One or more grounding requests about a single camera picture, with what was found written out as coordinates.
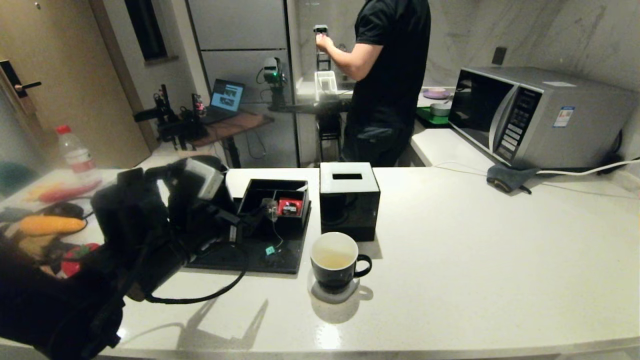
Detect black handheld device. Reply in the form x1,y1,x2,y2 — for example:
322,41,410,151
132,84,187,151

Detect grey steel refrigerator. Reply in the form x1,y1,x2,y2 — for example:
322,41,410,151
185,0,301,168

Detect person in black shirt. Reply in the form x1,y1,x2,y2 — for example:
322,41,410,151
315,0,432,168

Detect yellow toy corn cob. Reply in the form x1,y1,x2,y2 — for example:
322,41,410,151
20,215,88,237

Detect grey tea bag teal tag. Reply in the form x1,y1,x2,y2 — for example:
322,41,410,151
260,197,286,257

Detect black teleoperation platform stand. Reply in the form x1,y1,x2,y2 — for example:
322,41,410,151
272,97,353,162

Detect black door handle lock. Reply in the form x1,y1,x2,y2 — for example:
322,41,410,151
0,59,43,98

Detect red toy tomato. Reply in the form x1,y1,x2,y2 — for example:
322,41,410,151
60,242,101,278

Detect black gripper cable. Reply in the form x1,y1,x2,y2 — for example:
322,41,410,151
142,240,249,305

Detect black device red light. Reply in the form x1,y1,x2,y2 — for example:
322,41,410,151
190,92,208,141

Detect black mug white inside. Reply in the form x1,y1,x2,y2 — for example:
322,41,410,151
310,231,373,295

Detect black looped cable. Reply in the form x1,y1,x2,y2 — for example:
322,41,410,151
42,196,98,221

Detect thin white cable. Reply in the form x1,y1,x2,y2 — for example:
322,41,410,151
431,160,496,176

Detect white round coaster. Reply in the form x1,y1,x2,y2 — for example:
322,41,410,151
307,270,361,305

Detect open laptop blue screen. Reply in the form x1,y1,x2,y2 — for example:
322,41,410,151
202,77,246,125

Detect white dish rack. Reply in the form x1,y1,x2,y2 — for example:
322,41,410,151
314,70,339,100

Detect red sachet packet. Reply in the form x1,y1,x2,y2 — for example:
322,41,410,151
278,197,304,217

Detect black rectangular serving tray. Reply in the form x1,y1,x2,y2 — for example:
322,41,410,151
187,200,312,275

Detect brown wooden stool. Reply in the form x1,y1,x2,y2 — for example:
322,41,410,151
192,111,275,168

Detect tall black metal stand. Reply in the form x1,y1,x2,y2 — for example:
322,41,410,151
313,23,332,71

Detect black compartment organizer box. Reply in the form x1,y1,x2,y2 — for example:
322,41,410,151
237,178,311,237

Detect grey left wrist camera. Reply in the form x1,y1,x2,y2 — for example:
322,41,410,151
180,158,227,202

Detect clear bottle red cap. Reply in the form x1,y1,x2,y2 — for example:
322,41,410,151
56,125,101,183

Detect thick white power cable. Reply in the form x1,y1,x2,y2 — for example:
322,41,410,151
537,158,640,176

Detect red toy chili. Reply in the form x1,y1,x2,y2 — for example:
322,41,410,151
39,181,103,204

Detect green tray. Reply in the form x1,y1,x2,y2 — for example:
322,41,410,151
416,106,451,126

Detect black tissue box white lid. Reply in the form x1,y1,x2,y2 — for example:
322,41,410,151
319,161,381,242

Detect dark grey folded cloth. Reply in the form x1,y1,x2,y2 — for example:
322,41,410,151
486,163,541,194

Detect silver microwave oven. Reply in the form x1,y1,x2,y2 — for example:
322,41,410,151
448,65,639,170

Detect beige wooden door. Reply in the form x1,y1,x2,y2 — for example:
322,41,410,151
0,0,151,171

